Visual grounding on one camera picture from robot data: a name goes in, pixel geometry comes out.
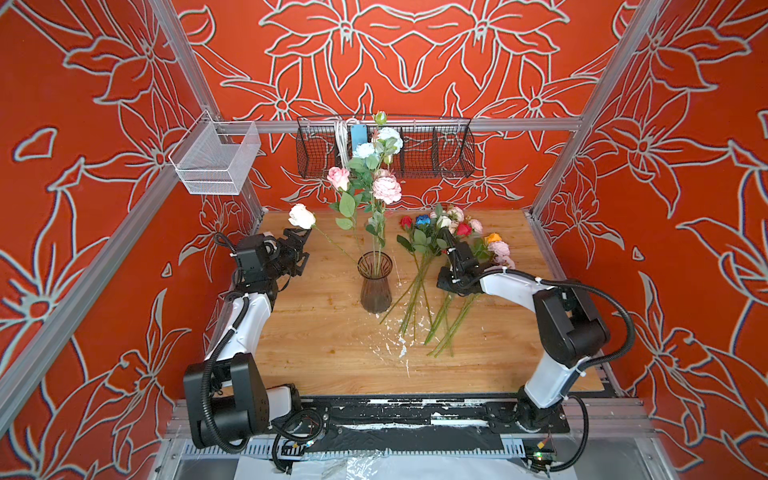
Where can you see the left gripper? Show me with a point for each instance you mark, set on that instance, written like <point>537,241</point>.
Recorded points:
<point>292,253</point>

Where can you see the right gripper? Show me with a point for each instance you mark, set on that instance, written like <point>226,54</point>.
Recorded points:
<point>441,281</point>

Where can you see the white rose stem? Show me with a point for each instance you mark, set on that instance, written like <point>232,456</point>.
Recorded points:
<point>301,217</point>

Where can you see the dark ribbed glass vase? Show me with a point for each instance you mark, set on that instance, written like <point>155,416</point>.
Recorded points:
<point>375,268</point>

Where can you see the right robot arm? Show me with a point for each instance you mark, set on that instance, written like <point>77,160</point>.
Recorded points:
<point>571,330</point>

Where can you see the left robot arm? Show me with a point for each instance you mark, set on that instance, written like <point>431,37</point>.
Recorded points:
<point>227,400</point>

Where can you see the dark red rose stem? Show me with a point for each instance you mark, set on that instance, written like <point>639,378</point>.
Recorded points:
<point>464,230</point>

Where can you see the light blue power strip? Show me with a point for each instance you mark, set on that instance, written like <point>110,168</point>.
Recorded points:
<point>358,135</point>

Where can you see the small circuit board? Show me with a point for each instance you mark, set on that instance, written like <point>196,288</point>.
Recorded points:
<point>539,457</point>

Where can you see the clear acrylic wall bin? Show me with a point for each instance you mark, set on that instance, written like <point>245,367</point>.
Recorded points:
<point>216,157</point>

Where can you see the black wire wall basket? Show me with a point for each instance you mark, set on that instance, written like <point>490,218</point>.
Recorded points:
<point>434,147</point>

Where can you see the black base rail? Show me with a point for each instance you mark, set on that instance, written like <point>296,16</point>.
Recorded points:
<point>425,423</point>

